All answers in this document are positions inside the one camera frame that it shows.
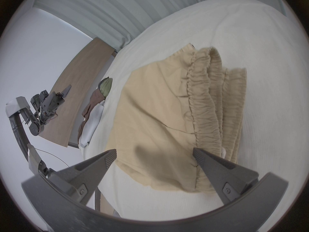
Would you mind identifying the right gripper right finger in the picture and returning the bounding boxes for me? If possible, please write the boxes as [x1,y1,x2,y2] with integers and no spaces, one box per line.
[192,147,260,206]

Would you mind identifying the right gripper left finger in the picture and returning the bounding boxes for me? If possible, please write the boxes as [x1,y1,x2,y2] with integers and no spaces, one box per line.
[51,148,118,206]

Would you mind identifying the tan shorts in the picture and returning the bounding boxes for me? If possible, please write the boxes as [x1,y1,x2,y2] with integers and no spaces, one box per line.
[105,43,247,194]

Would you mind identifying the bed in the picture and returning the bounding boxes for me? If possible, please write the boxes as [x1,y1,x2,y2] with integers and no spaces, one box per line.
[38,0,298,221]

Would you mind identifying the brown garment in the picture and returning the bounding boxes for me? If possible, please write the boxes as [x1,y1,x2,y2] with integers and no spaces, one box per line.
[77,88,106,140]

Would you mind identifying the white garment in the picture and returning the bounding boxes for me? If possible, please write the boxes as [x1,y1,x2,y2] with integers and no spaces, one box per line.
[79,103,105,148]

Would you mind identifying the green garment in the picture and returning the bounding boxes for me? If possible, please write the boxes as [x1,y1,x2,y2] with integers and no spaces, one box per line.
[98,76,113,98]

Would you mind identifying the pale green curtain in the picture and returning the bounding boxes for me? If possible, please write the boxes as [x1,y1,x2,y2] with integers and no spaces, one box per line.
[33,0,288,53]

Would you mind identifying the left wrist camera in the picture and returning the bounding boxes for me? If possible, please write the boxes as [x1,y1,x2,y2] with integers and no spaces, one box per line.
[31,90,48,104]

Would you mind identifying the black cable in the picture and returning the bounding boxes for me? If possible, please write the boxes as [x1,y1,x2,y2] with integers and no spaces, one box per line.
[34,148,71,168]

